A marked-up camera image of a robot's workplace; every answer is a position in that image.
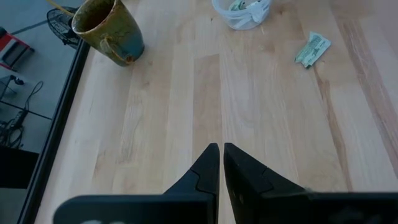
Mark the clear plastic bowl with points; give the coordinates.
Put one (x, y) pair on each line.
(245, 20)

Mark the green teal ceramic mug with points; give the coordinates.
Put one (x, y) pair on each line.
(115, 34)

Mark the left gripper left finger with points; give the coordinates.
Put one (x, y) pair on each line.
(205, 174)

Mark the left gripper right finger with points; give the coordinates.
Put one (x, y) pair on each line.
(245, 180)

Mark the black floor fan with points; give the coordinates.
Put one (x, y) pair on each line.
(60, 26)

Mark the black case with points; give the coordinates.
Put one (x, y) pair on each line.
(15, 168)

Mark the red step stool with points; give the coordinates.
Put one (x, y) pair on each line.
(12, 49)

